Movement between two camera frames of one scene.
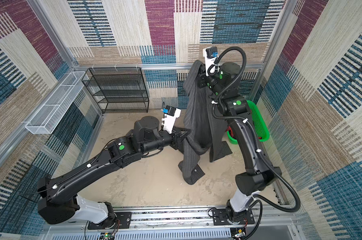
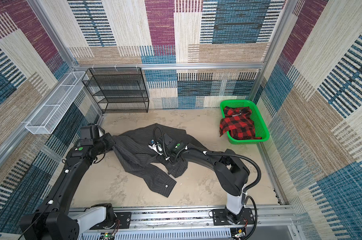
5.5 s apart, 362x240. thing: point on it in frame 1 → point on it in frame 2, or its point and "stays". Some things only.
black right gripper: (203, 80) → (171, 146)
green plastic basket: (261, 127) stays
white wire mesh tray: (42, 122) stays
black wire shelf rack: (118, 89) stays
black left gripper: (176, 140) → (109, 139)
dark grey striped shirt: (203, 124) → (132, 148)
